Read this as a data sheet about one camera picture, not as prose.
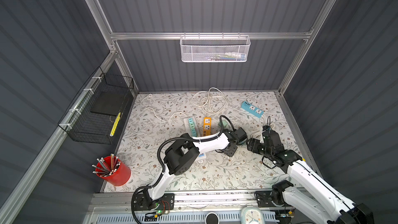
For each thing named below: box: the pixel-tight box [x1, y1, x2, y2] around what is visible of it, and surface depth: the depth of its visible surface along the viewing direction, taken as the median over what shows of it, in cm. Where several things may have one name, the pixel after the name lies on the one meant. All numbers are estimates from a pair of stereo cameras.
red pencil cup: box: [91, 153, 132, 187], surface depth 74 cm
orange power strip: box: [202, 117, 212, 137], surface depth 101 cm
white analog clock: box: [239, 206, 266, 224], surface depth 69 cm
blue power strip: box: [240, 100, 264, 119], surface depth 110 cm
